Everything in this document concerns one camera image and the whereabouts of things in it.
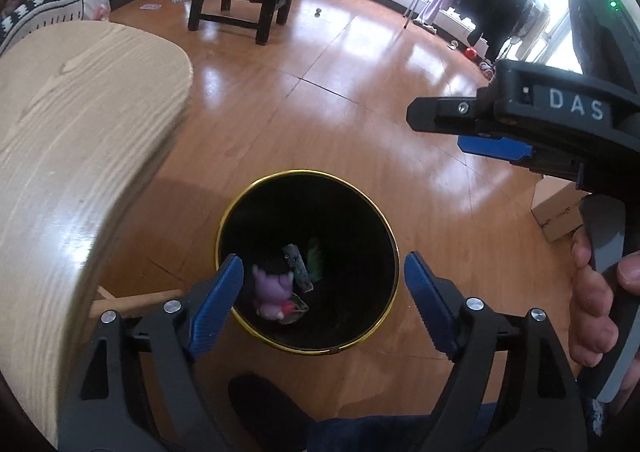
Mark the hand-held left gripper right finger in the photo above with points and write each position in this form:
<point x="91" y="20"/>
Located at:
<point x="425" y="294"/>

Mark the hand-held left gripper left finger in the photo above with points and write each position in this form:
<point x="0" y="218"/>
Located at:
<point x="220" y="302"/>

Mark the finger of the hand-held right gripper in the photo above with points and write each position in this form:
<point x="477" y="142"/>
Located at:
<point x="435" y="114"/>
<point x="492" y="146"/>

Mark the purple plush toy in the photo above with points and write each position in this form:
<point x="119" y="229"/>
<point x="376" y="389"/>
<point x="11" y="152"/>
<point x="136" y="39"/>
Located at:
<point x="270" y="294"/>

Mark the black bin with gold rim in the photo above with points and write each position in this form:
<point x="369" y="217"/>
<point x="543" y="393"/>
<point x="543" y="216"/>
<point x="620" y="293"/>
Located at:
<point x="350" y="232"/>

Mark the person's right hand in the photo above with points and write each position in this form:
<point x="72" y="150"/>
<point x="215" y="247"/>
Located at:
<point x="590" y="312"/>

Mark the red and green wrapper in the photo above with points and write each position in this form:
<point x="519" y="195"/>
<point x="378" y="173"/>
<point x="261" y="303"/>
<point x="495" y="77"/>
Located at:
<point x="296" y="309"/>

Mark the cardboard box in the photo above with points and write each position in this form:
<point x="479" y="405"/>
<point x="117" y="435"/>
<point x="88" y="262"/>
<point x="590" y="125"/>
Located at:
<point x="555" y="212"/>

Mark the small grey remote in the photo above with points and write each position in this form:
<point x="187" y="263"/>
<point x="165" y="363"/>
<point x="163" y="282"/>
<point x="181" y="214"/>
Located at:
<point x="299" y="267"/>

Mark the green crumpled wrapper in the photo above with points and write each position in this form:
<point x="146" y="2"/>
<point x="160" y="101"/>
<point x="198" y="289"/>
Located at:
<point x="316" y="259"/>

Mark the metal clothes rack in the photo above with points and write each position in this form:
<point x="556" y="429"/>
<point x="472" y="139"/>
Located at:
<point x="411" y="6"/>

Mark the black garment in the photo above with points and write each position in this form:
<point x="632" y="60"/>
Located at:
<point x="495" y="1"/>

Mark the person's leg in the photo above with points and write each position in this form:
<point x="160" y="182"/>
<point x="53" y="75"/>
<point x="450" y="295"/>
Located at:
<point x="350" y="432"/>

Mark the light wooden table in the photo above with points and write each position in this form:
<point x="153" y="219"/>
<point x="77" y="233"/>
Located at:
<point x="75" y="141"/>

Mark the small flat pack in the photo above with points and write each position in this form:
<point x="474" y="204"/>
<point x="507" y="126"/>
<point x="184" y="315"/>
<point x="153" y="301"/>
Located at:
<point x="150" y="6"/>

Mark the clear plastic bag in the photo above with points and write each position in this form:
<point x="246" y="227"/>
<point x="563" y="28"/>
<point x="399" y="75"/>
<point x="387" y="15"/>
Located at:
<point x="97" y="6"/>

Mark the black and white striped cushion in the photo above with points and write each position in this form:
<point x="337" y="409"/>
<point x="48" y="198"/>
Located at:
<point x="45" y="1"/>

